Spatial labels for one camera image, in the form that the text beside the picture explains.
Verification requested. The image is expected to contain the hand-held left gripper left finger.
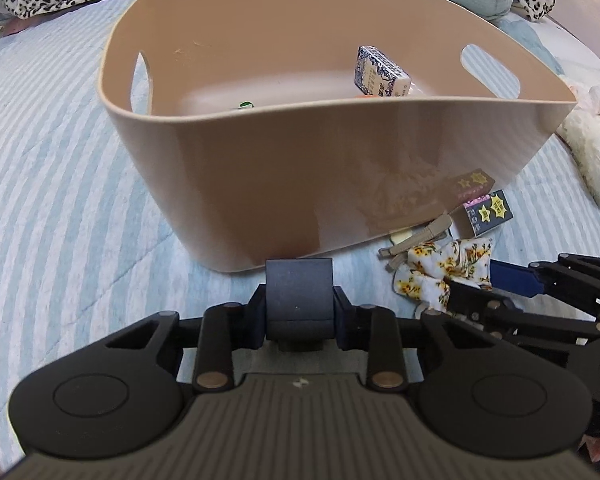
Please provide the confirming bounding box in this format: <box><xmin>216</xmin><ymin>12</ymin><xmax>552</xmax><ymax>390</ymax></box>
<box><xmin>105</xmin><ymin>284</ymin><xmax>269</xmax><ymax>394</ymax></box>

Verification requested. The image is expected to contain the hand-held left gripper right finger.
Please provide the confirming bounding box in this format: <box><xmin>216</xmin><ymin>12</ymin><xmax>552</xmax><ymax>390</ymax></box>
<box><xmin>332</xmin><ymin>284</ymin><xmax>492</xmax><ymax>393</ymax></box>

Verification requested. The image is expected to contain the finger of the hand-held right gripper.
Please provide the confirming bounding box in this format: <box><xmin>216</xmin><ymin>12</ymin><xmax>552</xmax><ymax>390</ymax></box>
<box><xmin>490</xmin><ymin>253</ymin><xmax>600</xmax><ymax>312</ymax></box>
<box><xmin>447</xmin><ymin>280</ymin><xmax>600</xmax><ymax>347</ymax></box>

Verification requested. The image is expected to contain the dark grey small box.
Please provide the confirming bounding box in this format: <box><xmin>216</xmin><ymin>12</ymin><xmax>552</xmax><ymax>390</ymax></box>
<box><xmin>264</xmin><ymin>258</ymin><xmax>335</xmax><ymax>352</ymax></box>

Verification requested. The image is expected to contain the beige plastic basin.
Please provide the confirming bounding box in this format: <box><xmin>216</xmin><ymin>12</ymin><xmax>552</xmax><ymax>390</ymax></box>
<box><xmin>96</xmin><ymin>0</ymin><xmax>579</xmax><ymax>275</ymax></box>

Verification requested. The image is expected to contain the white floral scrunchie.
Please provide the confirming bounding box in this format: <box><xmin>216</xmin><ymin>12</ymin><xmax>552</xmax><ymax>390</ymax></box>
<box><xmin>393</xmin><ymin>237</ymin><xmax>495</xmax><ymax>311</ymax></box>

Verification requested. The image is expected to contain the black box with yellow stars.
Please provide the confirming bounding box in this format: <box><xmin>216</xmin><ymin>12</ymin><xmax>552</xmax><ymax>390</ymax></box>
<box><xmin>462</xmin><ymin>189</ymin><xmax>514</xmax><ymax>237</ymax></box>

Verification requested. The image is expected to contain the beige hair clip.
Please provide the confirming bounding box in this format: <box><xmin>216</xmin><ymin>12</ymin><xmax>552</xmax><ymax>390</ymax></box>
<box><xmin>378</xmin><ymin>213</ymin><xmax>454</xmax><ymax>257</ymax></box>
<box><xmin>385</xmin><ymin>252</ymin><xmax>412</xmax><ymax>274</ymax></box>

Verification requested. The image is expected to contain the brown box with yellow stars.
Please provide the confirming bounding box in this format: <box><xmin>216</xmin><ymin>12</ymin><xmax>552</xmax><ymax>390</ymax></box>
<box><xmin>442</xmin><ymin>167</ymin><xmax>494</xmax><ymax>211</ymax></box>

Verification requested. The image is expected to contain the white fluffy plush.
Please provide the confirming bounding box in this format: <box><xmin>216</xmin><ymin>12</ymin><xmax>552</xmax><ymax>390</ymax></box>
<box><xmin>555</xmin><ymin>72</ymin><xmax>600</xmax><ymax>219</ymax></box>

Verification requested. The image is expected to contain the blue white patterned box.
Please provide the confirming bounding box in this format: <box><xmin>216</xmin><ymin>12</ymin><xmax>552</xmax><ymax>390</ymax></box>
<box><xmin>352</xmin><ymin>45</ymin><xmax>412</xmax><ymax>99</ymax></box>

